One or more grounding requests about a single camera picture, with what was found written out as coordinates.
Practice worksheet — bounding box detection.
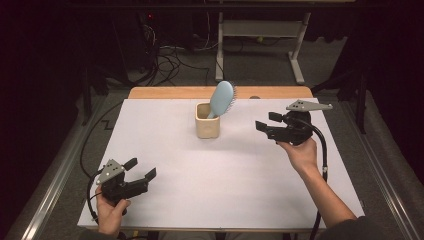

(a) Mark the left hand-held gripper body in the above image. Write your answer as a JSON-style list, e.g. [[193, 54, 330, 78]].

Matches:
[[96, 158, 149, 205]]

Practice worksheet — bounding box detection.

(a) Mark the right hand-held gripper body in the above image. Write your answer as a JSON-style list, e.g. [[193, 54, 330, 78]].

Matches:
[[266, 99, 334, 147]]

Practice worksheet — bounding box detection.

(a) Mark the light blue hairbrush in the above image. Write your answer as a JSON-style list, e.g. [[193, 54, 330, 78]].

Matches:
[[207, 80, 238, 120]]

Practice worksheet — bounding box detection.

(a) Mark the beige square cup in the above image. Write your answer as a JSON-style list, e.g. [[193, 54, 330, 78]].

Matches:
[[194, 101, 221, 140]]

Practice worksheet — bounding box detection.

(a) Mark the person's right hand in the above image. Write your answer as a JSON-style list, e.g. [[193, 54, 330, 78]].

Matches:
[[276, 138, 319, 174]]

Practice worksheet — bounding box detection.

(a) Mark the person's left hand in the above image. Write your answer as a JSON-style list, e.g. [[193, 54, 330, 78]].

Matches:
[[95, 193, 132, 238]]

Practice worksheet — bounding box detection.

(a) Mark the white table sheet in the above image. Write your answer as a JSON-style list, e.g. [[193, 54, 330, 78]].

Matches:
[[77, 98, 366, 231]]

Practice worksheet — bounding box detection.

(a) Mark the black metal stand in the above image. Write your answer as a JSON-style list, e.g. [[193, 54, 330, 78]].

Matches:
[[81, 66, 109, 127], [311, 66, 371, 135]]

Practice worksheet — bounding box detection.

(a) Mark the dark computer tower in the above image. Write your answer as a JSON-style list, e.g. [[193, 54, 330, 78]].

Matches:
[[111, 11, 159, 73]]

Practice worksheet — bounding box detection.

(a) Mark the left hand-held gripper cable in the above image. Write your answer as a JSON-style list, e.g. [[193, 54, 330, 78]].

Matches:
[[86, 168, 105, 225]]

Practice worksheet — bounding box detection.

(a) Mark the hand-held gripper cable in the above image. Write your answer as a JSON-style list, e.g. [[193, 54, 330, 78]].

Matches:
[[86, 168, 105, 225], [293, 116, 329, 240]]

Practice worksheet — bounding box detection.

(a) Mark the right hand-held gripper cable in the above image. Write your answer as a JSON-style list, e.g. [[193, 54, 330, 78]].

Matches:
[[293, 116, 329, 240]]

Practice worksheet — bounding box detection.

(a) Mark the long black floor cable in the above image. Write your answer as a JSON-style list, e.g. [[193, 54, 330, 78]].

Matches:
[[79, 99, 124, 179]]

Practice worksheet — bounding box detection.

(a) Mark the aluminium floor rail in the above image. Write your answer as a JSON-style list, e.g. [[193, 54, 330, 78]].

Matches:
[[339, 99, 422, 240], [19, 96, 108, 240]]

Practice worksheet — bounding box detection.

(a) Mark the white metal desk frame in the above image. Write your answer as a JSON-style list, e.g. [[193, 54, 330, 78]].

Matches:
[[214, 11, 313, 86]]

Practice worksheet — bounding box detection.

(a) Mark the bundle of black floor cables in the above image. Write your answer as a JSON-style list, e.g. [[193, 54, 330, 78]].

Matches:
[[133, 43, 211, 88]]

